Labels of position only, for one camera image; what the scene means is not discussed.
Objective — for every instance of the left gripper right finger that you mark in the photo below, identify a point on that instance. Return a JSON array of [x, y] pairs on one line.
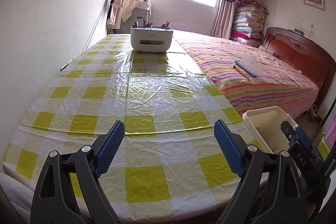
[[232, 147]]

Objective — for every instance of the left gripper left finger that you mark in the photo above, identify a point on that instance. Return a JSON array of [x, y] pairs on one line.
[[105, 148]]

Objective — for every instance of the cream plastic trash bin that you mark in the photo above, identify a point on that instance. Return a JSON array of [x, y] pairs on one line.
[[265, 126]]

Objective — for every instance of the pink patterned cloth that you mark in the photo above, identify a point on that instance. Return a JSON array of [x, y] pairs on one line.
[[331, 134]]

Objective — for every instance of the yellow checkered tablecloth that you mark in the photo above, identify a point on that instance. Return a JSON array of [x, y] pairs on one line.
[[169, 165]]

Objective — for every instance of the striped pink bed sheet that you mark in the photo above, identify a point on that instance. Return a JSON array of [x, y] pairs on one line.
[[278, 84]]

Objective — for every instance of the yellow pencil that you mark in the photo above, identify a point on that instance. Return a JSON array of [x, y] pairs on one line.
[[241, 73]]

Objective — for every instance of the white tissue box organizer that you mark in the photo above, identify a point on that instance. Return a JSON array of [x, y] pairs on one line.
[[151, 39]]

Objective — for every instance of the wooden red headboard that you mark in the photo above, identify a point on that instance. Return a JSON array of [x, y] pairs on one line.
[[303, 54]]

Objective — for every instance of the pink curtain right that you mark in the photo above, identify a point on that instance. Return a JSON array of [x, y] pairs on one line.
[[223, 22]]

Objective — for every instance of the stack of folded quilts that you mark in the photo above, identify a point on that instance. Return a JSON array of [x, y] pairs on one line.
[[248, 24]]

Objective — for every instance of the grey white appliance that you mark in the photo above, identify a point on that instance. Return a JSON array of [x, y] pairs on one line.
[[140, 13]]

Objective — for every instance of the dotted cream cloth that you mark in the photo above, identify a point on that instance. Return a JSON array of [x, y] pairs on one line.
[[130, 5]]

